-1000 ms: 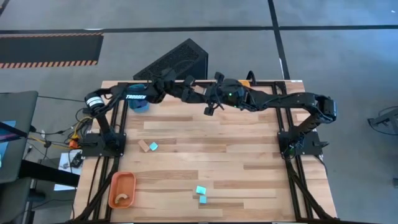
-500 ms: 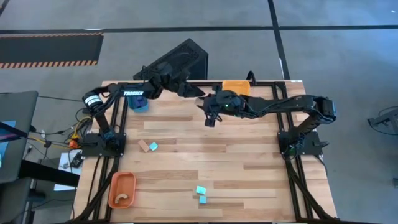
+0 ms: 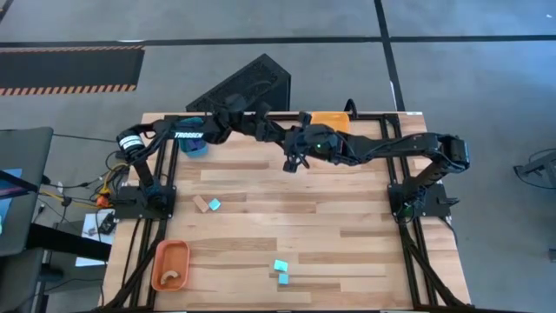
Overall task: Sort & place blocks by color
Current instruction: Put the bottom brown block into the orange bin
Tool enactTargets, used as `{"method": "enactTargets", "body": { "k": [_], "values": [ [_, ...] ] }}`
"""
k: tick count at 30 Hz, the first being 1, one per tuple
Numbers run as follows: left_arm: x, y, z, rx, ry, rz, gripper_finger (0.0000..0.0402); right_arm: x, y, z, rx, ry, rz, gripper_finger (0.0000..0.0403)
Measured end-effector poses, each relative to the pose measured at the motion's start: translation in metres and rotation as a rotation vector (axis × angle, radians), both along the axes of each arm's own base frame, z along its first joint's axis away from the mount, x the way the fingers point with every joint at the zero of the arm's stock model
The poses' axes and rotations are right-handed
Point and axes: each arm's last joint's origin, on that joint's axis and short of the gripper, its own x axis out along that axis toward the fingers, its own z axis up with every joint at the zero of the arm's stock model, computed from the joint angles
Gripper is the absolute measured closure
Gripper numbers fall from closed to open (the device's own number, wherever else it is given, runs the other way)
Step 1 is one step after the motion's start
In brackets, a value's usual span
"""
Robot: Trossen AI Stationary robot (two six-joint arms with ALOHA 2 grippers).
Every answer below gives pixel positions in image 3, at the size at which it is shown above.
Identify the black perforated computer case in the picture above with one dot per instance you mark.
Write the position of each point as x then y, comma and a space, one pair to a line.
260, 78

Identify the small black circuit board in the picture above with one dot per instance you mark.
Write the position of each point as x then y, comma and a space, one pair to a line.
106, 224

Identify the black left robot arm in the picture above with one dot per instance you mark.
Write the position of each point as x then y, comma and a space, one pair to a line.
165, 130

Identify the blue plastic bin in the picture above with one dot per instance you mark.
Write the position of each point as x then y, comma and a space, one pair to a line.
195, 148

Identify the black hazard-striped floor mat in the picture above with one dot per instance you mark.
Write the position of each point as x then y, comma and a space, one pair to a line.
69, 67

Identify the white paper sheet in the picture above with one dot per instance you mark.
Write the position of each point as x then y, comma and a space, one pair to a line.
92, 228

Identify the orange plastic bin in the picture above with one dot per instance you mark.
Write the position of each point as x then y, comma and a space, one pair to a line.
174, 256

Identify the rectangular wooden block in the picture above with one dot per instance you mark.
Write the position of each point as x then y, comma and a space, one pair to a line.
200, 203

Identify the wooden arch block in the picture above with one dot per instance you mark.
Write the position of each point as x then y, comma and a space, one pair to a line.
169, 276

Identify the dark grey monitor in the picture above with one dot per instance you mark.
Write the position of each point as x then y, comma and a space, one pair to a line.
26, 195

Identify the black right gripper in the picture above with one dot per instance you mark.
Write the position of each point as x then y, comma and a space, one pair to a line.
323, 141

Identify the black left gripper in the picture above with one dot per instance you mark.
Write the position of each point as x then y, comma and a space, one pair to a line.
265, 128

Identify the teal block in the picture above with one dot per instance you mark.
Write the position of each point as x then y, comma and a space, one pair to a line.
283, 278
280, 265
214, 204

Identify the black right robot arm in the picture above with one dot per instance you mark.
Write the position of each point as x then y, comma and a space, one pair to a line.
404, 145

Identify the yellow plastic bin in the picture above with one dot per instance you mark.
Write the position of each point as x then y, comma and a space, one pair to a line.
334, 121

